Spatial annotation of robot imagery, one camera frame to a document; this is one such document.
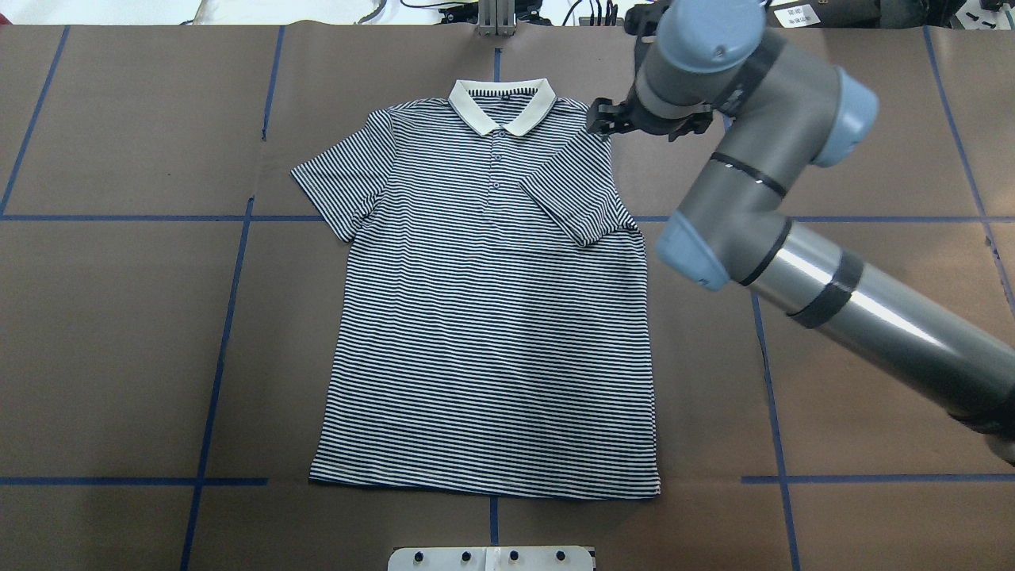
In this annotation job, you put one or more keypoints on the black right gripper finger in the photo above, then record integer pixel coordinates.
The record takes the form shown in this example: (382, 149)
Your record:
(606, 117)

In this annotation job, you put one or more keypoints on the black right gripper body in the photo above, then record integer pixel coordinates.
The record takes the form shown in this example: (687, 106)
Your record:
(604, 116)

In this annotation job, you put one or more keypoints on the navy white striped polo shirt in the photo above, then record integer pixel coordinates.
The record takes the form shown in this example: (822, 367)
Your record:
(494, 334)

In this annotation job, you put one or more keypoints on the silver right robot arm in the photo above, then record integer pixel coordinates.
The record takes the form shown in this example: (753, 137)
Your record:
(790, 112)

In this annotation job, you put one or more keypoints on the black box with label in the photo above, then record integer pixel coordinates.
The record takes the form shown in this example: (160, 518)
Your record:
(822, 14)

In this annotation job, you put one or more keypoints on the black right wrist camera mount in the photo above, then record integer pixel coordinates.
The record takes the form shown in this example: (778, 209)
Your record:
(643, 19)

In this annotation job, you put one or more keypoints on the aluminium frame post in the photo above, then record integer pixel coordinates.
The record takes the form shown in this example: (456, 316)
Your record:
(496, 18)

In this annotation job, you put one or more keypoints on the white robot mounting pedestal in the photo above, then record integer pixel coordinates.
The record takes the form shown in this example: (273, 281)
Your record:
(494, 558)

